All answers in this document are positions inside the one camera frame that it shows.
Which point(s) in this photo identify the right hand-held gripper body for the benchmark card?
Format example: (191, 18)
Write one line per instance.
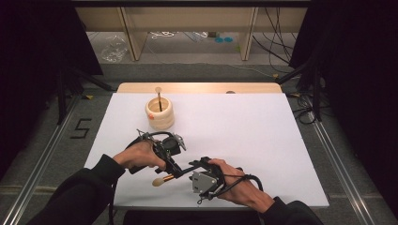
(203, 182)

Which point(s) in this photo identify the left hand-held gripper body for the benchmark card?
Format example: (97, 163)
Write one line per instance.
(170, 144)

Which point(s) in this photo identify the fluffy cream-headed makeup brush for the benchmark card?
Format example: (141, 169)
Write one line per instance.
(159, 181)

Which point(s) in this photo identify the cream ringed brush holder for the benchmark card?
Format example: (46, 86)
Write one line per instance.
(160, 120)

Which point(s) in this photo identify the person's left hand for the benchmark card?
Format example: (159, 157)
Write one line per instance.
(137, 156)

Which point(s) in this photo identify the person's right hand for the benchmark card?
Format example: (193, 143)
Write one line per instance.
(241, 187)

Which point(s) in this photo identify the white table mat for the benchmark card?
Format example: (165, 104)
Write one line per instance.
(234, 140)

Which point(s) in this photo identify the wooden table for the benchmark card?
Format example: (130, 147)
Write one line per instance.
(203, 87)

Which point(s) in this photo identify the clear plastic bag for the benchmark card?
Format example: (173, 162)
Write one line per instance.
(114, 49)

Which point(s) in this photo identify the blue disc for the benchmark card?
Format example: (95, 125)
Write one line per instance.
(219, 40)
(228, 39)

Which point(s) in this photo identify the black metal stand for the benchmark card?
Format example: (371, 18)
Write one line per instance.
(313, 90)
(62, 97)

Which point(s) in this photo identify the wooden shelf unit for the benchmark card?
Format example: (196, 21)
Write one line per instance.
(194, 18)

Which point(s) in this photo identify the dark curtain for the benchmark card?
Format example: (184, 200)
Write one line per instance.
(359, 78)
(34, 62)

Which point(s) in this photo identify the metal floor rail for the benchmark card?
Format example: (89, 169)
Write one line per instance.
(37, 175)
(339, 168)

